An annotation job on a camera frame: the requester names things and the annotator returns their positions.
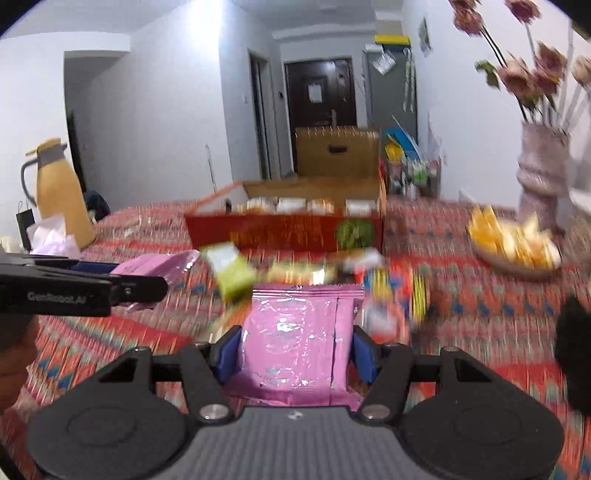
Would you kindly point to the pink snack packet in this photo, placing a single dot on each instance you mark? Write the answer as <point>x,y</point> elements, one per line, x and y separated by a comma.
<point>295,344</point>

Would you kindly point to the person left hand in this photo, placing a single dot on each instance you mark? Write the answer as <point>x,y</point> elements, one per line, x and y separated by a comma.
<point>14,364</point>

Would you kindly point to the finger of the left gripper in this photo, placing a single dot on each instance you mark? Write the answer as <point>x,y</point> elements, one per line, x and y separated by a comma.
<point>134,289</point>
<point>87,267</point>

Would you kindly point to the grey refrigerator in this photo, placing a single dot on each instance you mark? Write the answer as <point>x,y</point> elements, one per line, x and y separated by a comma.
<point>390,87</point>

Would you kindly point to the brown cardboard carton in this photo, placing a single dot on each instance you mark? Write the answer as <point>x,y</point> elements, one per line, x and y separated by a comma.
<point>340,152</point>

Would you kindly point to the black sleeve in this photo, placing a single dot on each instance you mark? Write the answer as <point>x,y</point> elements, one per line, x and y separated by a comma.
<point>572,352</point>

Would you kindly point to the tissue pack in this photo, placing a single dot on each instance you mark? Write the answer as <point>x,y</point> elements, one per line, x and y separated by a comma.
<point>49,237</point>

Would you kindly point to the pink ceramic vase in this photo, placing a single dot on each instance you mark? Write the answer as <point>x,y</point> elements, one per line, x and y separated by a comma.
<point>542,173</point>

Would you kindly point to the plate of orange slices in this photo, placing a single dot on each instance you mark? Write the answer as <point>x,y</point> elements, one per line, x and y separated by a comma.
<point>520,249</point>

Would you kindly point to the red colourful snack bag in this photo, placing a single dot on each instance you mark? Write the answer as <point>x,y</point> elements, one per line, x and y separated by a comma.
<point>396,304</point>

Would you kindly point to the orange cardboard box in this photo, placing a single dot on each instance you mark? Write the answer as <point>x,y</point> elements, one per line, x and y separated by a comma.
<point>320,215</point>

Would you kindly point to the patterned red tablecloth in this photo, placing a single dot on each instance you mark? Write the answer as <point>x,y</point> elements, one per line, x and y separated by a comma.
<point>505,323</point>

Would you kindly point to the dark entrance door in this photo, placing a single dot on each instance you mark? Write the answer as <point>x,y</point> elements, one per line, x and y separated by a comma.
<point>320,93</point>

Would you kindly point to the storage rack with items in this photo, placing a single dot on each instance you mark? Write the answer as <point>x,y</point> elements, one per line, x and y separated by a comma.
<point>408,170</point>

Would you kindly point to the green white snack packet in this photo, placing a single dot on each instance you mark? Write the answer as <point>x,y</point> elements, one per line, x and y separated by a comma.
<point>232,272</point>

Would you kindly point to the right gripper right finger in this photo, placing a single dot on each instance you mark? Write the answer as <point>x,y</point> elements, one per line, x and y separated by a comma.
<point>453,416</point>

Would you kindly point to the yellow thermos jug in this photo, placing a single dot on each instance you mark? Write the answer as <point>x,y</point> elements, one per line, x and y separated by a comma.
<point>58,191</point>

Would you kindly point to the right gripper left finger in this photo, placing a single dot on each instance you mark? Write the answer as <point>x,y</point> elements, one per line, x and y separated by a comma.
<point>136,415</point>

